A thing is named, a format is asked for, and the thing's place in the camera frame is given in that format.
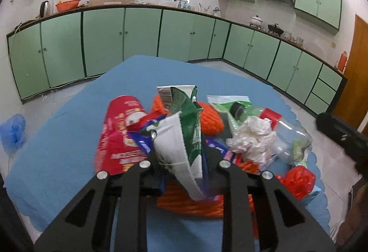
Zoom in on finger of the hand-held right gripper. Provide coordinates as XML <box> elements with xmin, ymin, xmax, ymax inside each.
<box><xmin>316</xmin><ymin>112</ymin><xmax>368</xmax><ymax>180</ymax></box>

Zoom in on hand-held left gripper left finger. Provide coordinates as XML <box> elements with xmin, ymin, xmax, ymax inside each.
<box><xmin>34</xmin><ymin>130</ymin><xmax>168</xmax><ymax>252</ymax></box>

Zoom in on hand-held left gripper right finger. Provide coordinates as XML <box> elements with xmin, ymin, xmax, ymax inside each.
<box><xmin>201</xmin><ymin>136</ymin><xmax>336</xmax><ymax>252</ymax></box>

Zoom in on orange foam fruit net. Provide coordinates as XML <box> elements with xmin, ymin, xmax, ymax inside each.
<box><xmin>152</xmin><ymin>95</ymin><xmax>225</xmax><ymax>135</ymax></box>
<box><xmin>158</xmin><ymin>161</ymin><xmax>257</xmax><ymax>218</ymax></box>

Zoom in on green white snack packet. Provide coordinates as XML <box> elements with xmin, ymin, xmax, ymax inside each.
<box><xmin>151</xmin><ymin>84</ymin><xmax>210</xmax><ymax>201</ymax></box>

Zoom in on blue red striped wrapper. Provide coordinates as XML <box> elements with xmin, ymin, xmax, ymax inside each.
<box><xmin>126</xmin><ymin>114</ymin><xmax>240</xmax><ymax>166</ymax></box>

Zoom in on crumpled white tissue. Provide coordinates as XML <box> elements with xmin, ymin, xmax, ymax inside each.
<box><xmin>226</xmin><ymin>116</ymin><xmax>278</xmax><ymax>170</ymax></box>

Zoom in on clear plastic bottle black cap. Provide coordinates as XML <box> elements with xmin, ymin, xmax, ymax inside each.
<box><xmin>228</xmin><ymin>101</ymin><xmax>313</xmax><ymax>165</ymax></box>

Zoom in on red snack bag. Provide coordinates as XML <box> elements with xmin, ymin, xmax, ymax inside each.
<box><xmin>95</xmin><ymin>95</ymin><xmax>150</xmax><ymax>176</ymax></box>

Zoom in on white green plastic bag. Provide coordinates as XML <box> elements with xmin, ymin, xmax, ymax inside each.
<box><xmin>207</xmin><ymin>95</ymin><xmax>253</xmax><ymax>126</ymax></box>

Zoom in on brown wooden door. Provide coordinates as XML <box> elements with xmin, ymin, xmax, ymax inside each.
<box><xmin>332</xmin><ymin>14</ymin><xmax>368</xmax><ymax>134</ymax></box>

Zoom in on red plastic bag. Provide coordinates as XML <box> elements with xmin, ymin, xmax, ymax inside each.
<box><xmin>276</xmin><ymin>166</ymin><xmax>317</xmax><ymax>201</ymax></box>

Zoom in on red thermos flask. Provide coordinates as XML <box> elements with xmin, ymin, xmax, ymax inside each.
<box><xmin>338</xmin><ymin>51</ymin><xmax>348</xmax><ymax>72</ymax></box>

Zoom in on blue tablecloth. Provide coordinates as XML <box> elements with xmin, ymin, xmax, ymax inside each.
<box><xmin>6</xmin><ymin>55</ymin><xmax>331</xmax><ymax>252</ymax></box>

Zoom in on row of glass jars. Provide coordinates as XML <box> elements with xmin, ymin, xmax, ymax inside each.
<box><xmin>283</xmin><ymin>30</ymin><xmax>305</xmax><ymax>46</ymax></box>

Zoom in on black wok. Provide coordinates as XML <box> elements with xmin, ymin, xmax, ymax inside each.
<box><xmin>267</xmin><ymin>24</ymin><xmax>285</xmax><ymax>35</ymax></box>

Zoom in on green base cabinets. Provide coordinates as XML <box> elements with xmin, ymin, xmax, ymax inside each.
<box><xmin>6</xmin><ymin>7</ymin><xmax>344</xmax><ymax>116</ymax></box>

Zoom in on blue plastic bag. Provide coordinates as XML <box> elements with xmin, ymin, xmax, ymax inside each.
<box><xmin>0</xmin><ymin>114</ymin><xmax>26</xmax><ymax>152</ymax></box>

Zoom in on orange plastic basket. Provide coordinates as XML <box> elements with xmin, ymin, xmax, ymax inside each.
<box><xmin>55</xmin><ymin>0</ymin><xmax>81</xmax><ymax>12</ymax></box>

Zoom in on steel electric kettle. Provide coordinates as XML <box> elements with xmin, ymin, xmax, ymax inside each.
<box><xmin>39</xmin><ymin>1</ymin><xmax>52</xmax><ymax>17</ymax></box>

